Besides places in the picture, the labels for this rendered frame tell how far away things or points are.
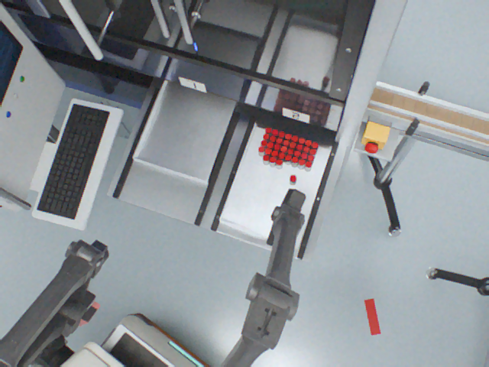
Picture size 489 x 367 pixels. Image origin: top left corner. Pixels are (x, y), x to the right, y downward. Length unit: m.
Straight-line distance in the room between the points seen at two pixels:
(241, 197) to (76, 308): 0.66
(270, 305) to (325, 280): 1.52
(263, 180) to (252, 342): 0.79
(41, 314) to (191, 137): 0.89
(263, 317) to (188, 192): 0.79
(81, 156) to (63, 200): 0.16
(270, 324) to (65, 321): 0.54
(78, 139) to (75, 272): 0.82
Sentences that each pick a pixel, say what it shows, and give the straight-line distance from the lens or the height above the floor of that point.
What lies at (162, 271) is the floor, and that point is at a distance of 2.80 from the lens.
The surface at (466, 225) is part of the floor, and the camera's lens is 2.92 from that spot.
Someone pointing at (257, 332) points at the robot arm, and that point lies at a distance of 1.22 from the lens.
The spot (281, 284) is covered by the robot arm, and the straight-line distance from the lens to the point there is 1.30.
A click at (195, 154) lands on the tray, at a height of 0.88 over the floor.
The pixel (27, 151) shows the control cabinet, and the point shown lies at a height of 0.92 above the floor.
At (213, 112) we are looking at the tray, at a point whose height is 0.88.
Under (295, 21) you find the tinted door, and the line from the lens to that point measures 1.37.
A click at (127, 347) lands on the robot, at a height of 1.04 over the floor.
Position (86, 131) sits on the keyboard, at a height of 0.83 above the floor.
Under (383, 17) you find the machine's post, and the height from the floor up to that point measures 1.67.
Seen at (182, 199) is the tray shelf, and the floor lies 0.88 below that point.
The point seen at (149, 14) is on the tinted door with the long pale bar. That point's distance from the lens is 1.60.
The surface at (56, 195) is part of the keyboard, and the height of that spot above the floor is 0.83.
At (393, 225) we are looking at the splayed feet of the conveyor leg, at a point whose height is 0.07.
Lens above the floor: 2.73
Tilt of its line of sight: 75 degrees down
